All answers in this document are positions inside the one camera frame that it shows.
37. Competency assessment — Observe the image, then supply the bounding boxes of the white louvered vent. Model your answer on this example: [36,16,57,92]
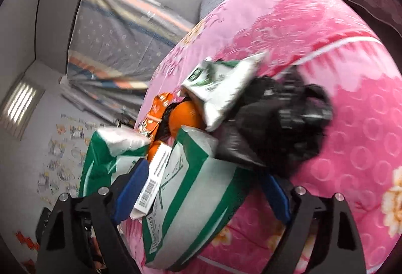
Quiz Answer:
[0,73,46,141]

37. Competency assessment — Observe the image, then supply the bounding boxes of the green white snack bag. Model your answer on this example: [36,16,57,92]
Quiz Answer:
[141,125,252,273]

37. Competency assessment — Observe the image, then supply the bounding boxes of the striped plastic-wrapped bedding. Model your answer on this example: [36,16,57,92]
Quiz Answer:
[64,0,197,124]

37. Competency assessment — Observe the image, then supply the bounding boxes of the green white bag left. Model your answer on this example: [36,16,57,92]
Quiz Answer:
[78,127,151,199]

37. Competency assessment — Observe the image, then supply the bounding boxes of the printed floor mat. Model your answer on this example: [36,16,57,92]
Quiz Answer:
[36,114,95,199]

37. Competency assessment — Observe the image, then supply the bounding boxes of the white green milk carton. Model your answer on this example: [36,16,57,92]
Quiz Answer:
[180,52,269,132]

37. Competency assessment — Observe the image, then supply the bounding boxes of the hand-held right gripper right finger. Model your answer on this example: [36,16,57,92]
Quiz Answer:
[262,173,367,274]

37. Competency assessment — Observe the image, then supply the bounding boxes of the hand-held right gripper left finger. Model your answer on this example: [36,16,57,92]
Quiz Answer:
[35,159,150,274]

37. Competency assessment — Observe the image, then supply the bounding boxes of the black plastic bag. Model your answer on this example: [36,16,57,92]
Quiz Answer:
[157,68,333,177]

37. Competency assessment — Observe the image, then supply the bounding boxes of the pink floral blanket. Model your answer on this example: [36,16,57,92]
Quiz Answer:
[121,0,402,274]

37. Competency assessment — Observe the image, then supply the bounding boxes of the orange fruit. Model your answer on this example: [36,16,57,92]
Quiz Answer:
[169,101,205,138]

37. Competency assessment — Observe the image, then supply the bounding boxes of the white orange barcode box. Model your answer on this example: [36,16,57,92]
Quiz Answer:
[132,140,173,219]

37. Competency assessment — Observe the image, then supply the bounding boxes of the orange snack packet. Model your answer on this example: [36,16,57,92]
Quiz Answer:
[138,92,172,139]

